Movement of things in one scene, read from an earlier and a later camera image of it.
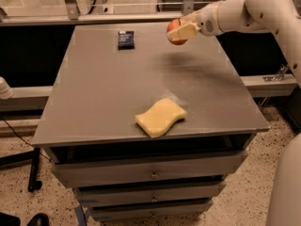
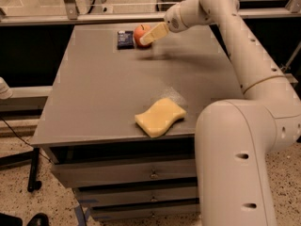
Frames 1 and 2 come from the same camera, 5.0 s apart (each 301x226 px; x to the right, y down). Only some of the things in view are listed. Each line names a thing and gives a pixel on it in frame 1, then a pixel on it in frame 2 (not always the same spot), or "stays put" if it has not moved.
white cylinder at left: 6,90 stays put
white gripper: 207,23 to 172,19
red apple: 175,24 to 139,31
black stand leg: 10,161 stays put
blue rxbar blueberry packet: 126,40 stays put
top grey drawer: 98,172 stays put
